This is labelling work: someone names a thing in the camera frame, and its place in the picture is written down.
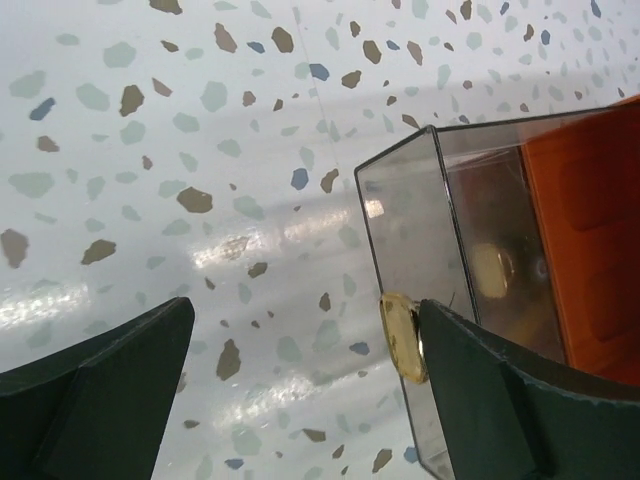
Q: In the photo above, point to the clear drawer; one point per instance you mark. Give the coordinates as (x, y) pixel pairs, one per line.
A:
(450, 217)

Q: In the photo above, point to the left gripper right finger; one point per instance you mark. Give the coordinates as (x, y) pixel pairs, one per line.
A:
(509, 413)

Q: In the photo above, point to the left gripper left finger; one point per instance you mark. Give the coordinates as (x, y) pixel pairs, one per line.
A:
(97, 409)

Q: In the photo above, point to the orange drawer box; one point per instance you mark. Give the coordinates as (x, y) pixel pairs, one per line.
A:
(584, 179)

